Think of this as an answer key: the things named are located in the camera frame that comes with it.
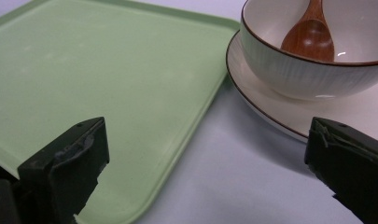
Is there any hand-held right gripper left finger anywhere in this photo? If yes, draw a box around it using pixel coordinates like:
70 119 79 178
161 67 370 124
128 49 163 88
17 117 110 224

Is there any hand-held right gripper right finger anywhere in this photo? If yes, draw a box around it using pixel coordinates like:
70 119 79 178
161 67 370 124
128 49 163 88
303 117 378 224

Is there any white plate brown rim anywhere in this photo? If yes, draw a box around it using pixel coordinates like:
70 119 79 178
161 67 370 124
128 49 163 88
225 30 378 145

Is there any white ribbed bowl brown rim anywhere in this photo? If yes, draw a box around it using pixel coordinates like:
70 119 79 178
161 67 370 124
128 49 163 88
239 0 378 101

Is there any brown wooden spoon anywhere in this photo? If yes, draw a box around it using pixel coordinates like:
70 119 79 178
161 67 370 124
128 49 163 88
279 0 336 63

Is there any light green plastic tray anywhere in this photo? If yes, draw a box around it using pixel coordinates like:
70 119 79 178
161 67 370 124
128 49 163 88
0 0 241 224

